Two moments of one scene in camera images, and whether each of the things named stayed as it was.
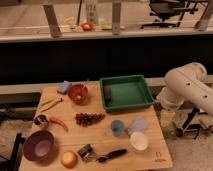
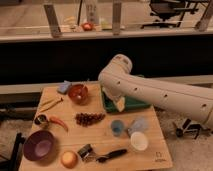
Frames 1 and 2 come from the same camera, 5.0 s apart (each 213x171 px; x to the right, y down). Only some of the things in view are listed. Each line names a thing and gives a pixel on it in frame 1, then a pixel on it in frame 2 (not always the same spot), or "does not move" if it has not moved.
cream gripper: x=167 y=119 → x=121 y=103
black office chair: x=170 y=12 does not move
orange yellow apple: x=69 y=159 does not move
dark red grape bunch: x=88 y=119 does not move
